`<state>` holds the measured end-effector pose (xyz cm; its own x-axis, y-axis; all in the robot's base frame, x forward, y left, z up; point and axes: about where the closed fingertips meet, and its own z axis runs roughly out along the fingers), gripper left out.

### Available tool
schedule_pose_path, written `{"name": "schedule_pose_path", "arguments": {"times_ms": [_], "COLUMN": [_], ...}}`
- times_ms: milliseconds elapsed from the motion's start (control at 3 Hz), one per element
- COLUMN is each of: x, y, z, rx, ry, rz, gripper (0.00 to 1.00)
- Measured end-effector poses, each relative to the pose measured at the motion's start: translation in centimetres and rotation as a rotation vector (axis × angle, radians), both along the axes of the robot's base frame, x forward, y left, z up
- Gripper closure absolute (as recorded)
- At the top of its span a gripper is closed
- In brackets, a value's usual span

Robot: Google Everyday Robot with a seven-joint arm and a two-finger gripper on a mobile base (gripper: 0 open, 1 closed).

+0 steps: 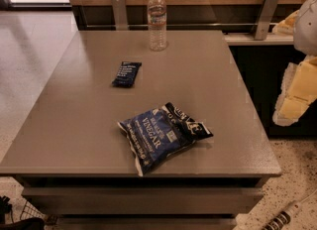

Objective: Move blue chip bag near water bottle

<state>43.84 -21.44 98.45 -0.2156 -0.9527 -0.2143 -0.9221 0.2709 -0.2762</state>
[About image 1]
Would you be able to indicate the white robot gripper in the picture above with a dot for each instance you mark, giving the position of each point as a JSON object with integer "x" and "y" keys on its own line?
{"x": 307, "y": 26}

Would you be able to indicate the blue vinegar chip bag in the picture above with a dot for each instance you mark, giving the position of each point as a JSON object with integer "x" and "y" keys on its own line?
{"x": 160, "y": 133}

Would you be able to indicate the clear plastic water bottle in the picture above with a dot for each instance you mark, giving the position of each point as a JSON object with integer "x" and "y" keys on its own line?
{"x": 156, "y": 12}

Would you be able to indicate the white striped tool on floor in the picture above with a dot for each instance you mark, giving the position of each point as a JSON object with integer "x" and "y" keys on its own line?
{"x": 285, "y": 215}

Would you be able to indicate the dark blue snack bar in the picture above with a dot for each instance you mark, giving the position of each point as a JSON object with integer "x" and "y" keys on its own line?
{"x": 126, "y": 74}

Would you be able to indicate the right metal bracket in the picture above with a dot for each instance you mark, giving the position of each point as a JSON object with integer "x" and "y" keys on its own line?
{"x": 264, "y": 18}

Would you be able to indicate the metal bracket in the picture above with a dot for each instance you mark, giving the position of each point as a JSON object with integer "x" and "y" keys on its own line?
{"x": 120, "y": 15}
{"x": 264, "y": 18}

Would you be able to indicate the left metal bracket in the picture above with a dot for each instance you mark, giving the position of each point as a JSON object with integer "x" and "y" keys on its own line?
{"x": 120, "y": 15}

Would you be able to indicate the horizontal metal rail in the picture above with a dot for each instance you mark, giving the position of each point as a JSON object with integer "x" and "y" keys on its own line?
{"x": 217, "y": 26}

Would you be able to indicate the wire basket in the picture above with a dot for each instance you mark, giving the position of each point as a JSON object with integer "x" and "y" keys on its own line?
{"x": 30, "y": 211}

